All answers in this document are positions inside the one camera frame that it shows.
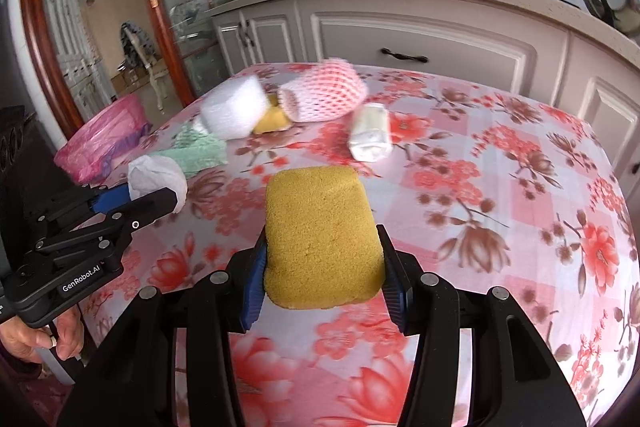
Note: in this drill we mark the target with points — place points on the white paper towel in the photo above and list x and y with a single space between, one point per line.
147 174

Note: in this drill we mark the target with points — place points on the white tissue pack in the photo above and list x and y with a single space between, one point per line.
369 136

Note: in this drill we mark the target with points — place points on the dark refrigerator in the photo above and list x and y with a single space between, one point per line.
29 175

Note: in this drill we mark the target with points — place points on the person's left hand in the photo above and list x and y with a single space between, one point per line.
23 342

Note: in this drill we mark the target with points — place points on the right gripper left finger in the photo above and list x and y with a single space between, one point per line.
223 303

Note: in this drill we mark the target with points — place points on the floral pink tablecloth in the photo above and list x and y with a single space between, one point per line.
483 187

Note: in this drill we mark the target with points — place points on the white kitchen cabinets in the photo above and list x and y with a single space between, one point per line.
546 50

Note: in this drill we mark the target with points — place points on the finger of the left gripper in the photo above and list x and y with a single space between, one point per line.
138 213
105 199

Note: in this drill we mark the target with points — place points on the green patterned cloth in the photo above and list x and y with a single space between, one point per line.
195 149

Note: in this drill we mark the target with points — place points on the large yellow sponge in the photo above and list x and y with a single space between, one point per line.
323 249

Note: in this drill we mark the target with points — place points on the pink lined trash bin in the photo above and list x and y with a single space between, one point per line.
87 156

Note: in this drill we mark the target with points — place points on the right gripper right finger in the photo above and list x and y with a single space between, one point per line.
426 306

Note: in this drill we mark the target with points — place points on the small yellow sponge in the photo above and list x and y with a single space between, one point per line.
274 120

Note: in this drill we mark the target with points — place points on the white foam block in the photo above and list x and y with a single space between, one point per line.
231 110

